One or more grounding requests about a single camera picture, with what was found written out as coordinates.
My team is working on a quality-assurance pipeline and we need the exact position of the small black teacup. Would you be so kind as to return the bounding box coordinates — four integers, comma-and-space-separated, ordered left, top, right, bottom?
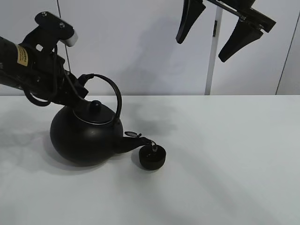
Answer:
139, 145, 166, 171

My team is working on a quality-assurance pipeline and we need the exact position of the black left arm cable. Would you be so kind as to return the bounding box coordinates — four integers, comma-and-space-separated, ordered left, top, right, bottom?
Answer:
21, 45, 82, 106

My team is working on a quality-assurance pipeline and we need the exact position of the white vertical wall post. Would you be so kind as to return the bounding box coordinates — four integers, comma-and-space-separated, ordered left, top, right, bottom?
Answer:
204, 7, 223, 95

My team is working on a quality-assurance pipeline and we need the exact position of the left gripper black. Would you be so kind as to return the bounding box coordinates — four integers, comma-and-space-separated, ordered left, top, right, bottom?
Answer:
28, 45, 94, 107

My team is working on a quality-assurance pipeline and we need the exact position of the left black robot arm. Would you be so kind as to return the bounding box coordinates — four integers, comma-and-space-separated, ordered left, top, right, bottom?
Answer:
0, 38, 88, 107

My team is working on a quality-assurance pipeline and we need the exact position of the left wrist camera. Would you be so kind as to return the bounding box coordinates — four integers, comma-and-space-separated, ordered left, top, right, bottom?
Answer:
35, 11, 78, 47

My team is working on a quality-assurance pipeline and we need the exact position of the black metal tea kettle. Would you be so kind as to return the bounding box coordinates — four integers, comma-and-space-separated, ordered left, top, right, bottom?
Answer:
50, 74, 158, 166

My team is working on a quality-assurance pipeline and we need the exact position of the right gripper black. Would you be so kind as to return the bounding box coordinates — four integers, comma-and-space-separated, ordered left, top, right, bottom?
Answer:
176, 0, 276, 62

